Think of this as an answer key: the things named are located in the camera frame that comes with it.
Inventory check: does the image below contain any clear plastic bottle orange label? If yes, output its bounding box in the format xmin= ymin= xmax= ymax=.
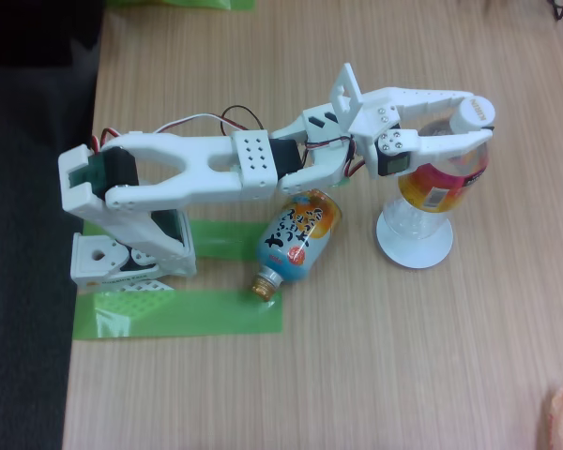
xmin=379 ymin=96 xmax=497 ymax=240

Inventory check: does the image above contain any blue orange aluminium bottle can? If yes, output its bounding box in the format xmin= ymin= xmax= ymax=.
xmin=249 ymin=187 xmax=343 ymax=301

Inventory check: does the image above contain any white round plate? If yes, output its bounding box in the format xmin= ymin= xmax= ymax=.
xmin=375 ymin=210 xmax=454 ymax=270

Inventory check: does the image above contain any short green tape strip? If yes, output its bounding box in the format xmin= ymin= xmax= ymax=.
xmin=82 ymin=217 xmax=276 ymax=262

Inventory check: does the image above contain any green plastic sheet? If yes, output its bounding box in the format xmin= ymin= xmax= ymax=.
xmin=103 ymin=0 xmax=255 ymax=13

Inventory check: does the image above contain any long green tape strip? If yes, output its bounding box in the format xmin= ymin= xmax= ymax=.
xmin=73 ymin=289 xmax=283 ymax=342

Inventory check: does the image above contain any person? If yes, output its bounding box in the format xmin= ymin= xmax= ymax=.
xmin=0 ymin=0 xmax=105 ymax=65

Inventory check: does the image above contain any white empty camera mount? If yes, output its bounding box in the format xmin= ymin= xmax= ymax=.
xmin=327 ymin=63 xmax=366 ymax=128

